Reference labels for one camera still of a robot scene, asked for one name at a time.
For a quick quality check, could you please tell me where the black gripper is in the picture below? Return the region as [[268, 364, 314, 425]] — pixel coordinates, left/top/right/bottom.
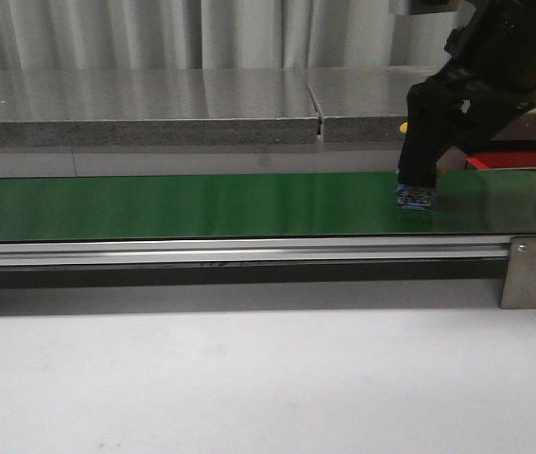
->
[[398, 1, 536, 187]]

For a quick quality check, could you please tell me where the steel conveyor support bracket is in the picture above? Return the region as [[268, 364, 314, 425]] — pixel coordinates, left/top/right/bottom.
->
[[499, 236, 536, 309]]

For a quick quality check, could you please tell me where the left grey stone slab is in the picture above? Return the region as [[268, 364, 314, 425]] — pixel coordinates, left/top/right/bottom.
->
[[0, 69, 319, 148]]

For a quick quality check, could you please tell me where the aluminium conveyor frame rail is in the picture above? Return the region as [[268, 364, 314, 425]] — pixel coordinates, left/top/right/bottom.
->
[[0, 235, 511, 268]]

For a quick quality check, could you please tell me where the green conveyor belt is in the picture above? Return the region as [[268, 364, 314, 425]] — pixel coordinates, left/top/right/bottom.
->
[[0, 170, 536, 242]]

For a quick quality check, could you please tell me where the grey curtain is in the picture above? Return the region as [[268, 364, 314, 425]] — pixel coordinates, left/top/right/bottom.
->
[[0, 1, 473, 70]]

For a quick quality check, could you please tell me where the red plastic bin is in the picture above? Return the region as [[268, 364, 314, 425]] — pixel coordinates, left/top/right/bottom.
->
[[466, 141, 536, 169]]

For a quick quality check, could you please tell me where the grey stone slab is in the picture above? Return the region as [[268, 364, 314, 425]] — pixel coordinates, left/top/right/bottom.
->
[[0, 69, 319, 148], [306, 66, 536, 143]]

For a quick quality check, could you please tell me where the right grey stone slab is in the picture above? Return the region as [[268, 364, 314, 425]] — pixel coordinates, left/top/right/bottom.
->
[[306, 66, 536, 143]]

